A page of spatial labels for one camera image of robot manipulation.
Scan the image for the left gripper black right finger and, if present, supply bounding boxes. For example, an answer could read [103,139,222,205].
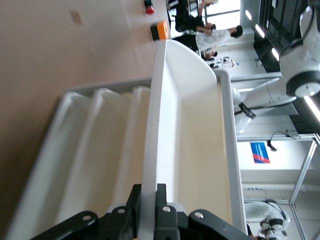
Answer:
[154,183,253,240]

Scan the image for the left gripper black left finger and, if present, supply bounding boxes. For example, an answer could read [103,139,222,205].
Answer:
[29,184,142,240]

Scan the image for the white plastic drawer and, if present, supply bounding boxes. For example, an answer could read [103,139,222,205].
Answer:
[9,91,96,240]
[142,39,235,226]
[117,85,152,206]
[62,87,136,216]

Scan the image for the yellow push button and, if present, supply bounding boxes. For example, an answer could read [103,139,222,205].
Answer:
[149,20,169,42]

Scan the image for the red push button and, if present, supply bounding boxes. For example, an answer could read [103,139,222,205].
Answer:
[143,0,155,15]

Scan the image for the white compartment tray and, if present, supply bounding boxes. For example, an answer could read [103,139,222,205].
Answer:
[4,68,248,240]

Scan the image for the blue red poster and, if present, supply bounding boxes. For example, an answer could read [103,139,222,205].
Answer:
[249,141,271,165]

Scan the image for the small white humanoid robot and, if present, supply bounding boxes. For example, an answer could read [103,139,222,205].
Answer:
[219,56,240,70]

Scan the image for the person with dark hair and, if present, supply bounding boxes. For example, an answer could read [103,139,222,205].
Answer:
[201,49,219,62]

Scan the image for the person white patterned shirt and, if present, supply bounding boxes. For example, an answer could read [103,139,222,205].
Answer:
[172,24,244,53]

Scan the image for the person dark clothes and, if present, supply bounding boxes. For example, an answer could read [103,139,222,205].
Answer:
[174,0,218,33]

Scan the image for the brown tape patch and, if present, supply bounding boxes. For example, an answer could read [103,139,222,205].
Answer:
[69,10,83,25]

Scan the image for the black hanging cable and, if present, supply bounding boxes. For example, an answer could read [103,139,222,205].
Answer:
[266,129,302,153]

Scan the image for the black velcro cable strap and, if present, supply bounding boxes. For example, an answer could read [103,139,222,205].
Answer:
[238,101,257,120]

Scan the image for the aluminium frame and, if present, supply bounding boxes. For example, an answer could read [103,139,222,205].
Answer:
[289,132,320,240]

